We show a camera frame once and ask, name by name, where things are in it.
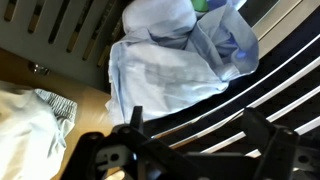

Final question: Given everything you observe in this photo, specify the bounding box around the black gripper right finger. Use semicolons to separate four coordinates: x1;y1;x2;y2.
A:
239;108;320;180

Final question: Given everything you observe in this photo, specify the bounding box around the pale grey crumpled cloth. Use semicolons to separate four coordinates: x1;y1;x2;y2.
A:
0;79;78;180

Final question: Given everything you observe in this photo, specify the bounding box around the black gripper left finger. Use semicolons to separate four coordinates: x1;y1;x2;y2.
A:
61;105;201;180

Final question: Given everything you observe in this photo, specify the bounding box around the light blue t-shirt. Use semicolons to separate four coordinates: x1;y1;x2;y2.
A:
105;0;261;125

